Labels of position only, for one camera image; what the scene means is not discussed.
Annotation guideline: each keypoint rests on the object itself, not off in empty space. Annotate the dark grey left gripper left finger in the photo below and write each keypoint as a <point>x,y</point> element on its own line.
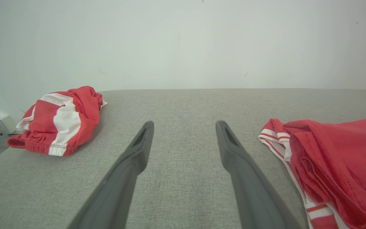
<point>116,190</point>

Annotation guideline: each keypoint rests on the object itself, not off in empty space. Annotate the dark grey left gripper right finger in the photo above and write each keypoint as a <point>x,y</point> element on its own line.
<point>253,197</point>

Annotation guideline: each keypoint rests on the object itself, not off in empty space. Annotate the red white-striped shorts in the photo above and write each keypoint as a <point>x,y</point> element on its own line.
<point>46,121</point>

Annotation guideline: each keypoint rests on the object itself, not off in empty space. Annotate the red white basketball jersey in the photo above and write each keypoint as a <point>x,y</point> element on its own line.
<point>345,159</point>

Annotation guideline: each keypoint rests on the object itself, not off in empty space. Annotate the white wall box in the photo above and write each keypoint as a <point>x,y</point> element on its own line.
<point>7,122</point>

